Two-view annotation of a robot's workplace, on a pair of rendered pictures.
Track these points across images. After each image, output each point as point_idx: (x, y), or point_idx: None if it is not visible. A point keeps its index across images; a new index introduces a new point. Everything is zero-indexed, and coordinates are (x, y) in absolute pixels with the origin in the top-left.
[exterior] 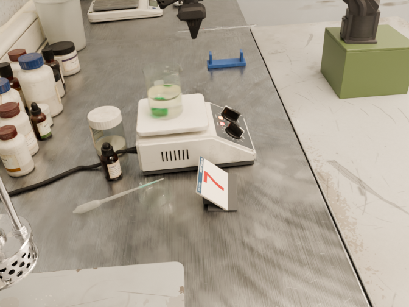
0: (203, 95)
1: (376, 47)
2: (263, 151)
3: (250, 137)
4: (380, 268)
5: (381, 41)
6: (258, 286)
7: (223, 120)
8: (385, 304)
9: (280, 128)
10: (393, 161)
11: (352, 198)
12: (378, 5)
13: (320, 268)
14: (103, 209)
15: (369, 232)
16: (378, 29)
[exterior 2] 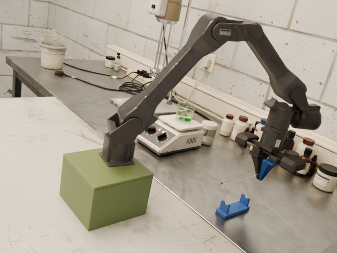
0: (207, 176)
1: (98, 148)
2: (137, 146)
3: (146, 141)
4: (72, 117)
5: (96, 156)
6: (108, 114)
7: (161, 132)
8: (70, 112)
9: (138, 158)
10: (69, 146)
11: (87, 132)
12: (107, 119)
13: (92, 117)
14: None
15: (77, 124)
16: (102, 175)
